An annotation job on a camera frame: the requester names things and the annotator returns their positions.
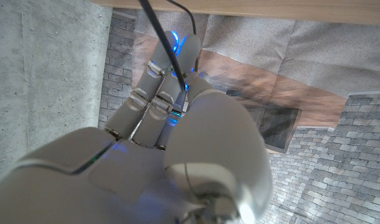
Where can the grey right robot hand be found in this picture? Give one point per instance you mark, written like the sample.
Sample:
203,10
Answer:
208,140

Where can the printed office backdrop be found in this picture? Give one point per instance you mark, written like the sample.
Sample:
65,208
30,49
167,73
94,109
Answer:
317,93

